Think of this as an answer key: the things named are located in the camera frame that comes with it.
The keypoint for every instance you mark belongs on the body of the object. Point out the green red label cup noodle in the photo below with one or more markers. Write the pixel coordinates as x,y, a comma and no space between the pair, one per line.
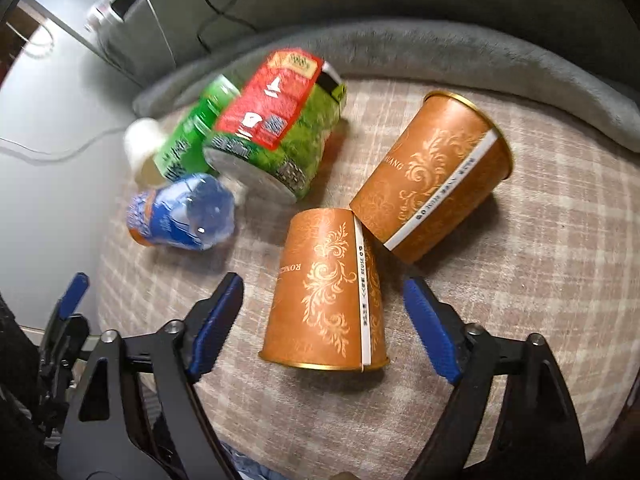
271,138

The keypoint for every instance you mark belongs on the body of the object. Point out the orange paper cup gold pattern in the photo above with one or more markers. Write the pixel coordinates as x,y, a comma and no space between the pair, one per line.
326,311

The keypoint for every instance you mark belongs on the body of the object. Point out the grey fleece blanket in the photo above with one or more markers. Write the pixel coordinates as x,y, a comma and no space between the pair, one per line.
453,54

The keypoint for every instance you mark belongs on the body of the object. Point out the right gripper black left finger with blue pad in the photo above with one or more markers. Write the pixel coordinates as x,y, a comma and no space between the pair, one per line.
136,414

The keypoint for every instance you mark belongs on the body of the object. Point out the blue label crumpled plastic bottle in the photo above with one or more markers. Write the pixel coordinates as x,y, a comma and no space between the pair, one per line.
193,213

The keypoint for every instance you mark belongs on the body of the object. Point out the white power strip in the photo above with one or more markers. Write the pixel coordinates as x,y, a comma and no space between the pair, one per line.
100,11

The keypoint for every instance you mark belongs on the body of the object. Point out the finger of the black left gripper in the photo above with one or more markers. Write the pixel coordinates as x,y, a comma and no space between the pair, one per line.
64,322

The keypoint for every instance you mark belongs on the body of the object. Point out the grey sofa backrest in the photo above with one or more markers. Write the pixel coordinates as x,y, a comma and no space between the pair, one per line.
157,36

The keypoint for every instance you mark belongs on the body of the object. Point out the green label bottle white cap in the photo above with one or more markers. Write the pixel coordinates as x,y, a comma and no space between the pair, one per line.
157,158

